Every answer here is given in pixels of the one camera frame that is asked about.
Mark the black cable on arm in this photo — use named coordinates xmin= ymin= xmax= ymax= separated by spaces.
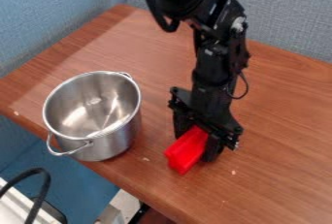
xmin=227 ymin=72 xmax=251 ymax=100

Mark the red block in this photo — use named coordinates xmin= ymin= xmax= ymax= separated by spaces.
xmin=164 ymin=126 xmax=207 ymax=175

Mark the table leg frame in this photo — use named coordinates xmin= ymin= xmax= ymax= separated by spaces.
xmin=95 ymin=188 xmax=174 ymax=224

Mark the dark chair part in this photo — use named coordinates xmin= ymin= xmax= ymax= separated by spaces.
xmin=29 ymin=196 xmax=68 ymax=224

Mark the black hose bottom left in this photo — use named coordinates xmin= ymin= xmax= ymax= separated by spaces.
xmin=0 ymin=167 xmax=52 ymax=224

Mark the stainless steel pot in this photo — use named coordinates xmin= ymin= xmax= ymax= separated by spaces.
xmin=42 ymin=71 xmax=142 ymax=161

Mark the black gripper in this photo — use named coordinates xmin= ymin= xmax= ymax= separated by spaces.
xmin=168 ymin=80 xmax=243 ymax=162

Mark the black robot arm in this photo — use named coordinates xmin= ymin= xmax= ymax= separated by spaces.
xmin=144 ymin=0 xmax=250 ymax=162

